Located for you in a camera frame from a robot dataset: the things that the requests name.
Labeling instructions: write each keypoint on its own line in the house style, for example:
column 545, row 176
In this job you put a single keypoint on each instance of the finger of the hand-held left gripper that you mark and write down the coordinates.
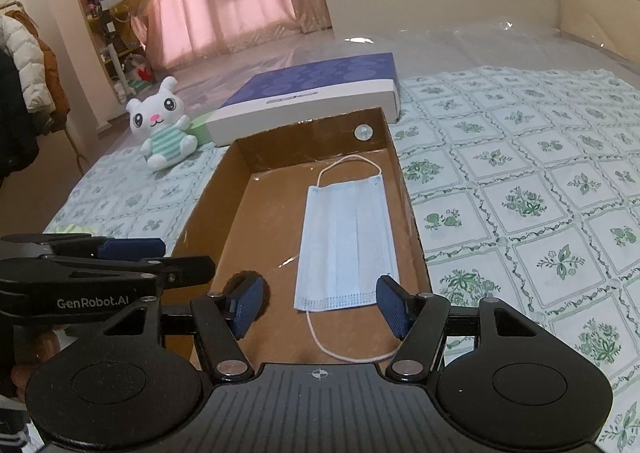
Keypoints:
column 185, row 270
column 131, row 248

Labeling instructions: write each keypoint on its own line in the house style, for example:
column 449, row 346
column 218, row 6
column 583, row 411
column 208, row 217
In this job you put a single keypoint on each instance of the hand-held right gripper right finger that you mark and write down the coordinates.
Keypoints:
column 392, row 308

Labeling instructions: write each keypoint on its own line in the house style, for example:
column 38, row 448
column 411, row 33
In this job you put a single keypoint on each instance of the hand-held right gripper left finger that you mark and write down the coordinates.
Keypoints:
column 247, row 305

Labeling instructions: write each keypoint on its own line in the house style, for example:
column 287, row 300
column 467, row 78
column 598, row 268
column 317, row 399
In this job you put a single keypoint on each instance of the blue face mask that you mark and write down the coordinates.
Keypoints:
column 345, row 243

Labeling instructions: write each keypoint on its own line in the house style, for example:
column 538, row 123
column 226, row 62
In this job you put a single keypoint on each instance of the brown cardboard box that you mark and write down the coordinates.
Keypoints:
column 260, row 213

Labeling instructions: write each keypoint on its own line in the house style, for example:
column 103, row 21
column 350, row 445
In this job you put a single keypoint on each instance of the person's left hand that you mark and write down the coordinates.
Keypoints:
column 35, row 353

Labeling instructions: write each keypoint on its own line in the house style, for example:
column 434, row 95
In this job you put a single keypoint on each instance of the yellow-green cloth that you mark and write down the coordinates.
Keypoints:
column 75, row 228

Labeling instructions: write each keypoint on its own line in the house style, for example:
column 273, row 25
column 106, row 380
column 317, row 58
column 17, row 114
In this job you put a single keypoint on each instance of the white plush rabbit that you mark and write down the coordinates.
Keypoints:
column 160, row 138

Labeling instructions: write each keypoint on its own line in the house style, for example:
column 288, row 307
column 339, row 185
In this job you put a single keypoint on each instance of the green box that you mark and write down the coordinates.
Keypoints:
column 202, row 130

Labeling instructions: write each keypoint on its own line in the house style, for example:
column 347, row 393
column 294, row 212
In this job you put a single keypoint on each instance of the red and white toy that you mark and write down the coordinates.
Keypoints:
column 137, row 68

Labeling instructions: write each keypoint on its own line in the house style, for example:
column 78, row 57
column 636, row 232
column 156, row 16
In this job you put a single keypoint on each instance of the brown jacket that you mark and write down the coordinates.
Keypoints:
column 56, row 83

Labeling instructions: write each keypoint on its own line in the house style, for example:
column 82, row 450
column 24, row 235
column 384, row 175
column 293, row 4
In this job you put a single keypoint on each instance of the white puffer jacket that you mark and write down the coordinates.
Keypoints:
column 25, row 63

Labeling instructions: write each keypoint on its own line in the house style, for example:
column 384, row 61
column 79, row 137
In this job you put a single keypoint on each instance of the purple and white box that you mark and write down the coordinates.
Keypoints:
column 310, row 78

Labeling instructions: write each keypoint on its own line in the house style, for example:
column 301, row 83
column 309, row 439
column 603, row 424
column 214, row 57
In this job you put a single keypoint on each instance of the plastic-covered mattress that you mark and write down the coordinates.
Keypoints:
column 475, row 48

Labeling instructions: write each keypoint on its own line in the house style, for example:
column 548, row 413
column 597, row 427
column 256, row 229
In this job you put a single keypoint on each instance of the beige headboard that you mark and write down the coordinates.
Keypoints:
column 600, row 8

